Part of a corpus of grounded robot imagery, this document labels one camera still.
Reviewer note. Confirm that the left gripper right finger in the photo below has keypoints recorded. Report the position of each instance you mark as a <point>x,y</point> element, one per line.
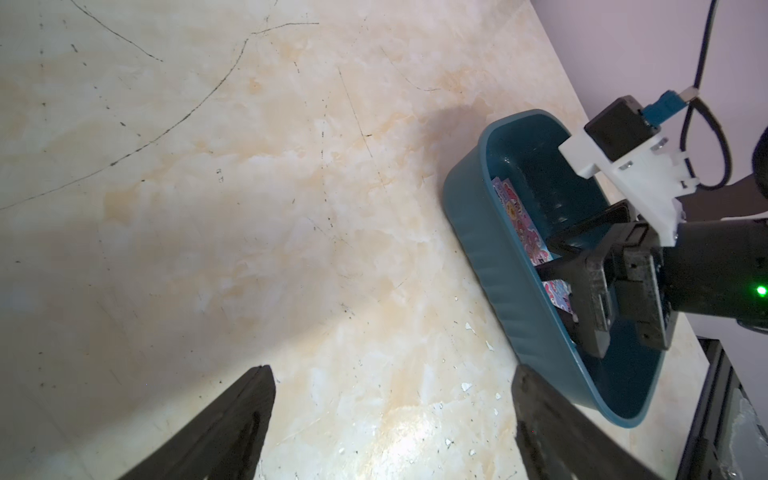
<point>557,441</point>

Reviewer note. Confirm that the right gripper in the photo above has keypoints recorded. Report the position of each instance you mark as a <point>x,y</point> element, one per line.
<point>636,279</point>

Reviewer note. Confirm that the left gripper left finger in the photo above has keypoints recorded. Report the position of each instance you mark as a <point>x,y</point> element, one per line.
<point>224,441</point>

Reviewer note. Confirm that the teal plastic storage box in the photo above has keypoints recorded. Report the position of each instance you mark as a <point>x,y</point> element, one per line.
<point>523,149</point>

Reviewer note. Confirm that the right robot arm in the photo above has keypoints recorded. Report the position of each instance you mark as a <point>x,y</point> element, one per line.
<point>716,268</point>

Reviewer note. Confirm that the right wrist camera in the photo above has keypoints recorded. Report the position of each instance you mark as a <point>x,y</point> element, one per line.
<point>624,142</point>

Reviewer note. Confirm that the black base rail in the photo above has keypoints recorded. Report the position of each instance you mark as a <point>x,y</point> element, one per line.
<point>726,439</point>

